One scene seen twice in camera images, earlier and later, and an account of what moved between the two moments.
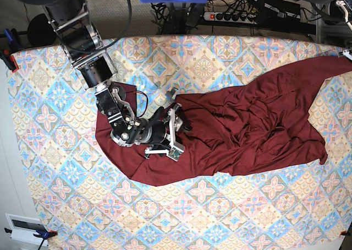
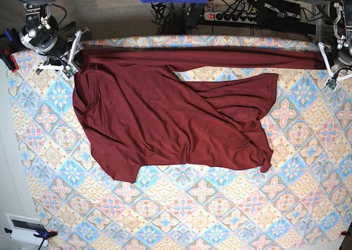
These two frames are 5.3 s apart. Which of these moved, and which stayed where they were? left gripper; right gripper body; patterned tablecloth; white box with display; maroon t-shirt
Moved: maroon t-shirt; right gripper body; left gripper
Stayed: patterned tablecloth; white box with display
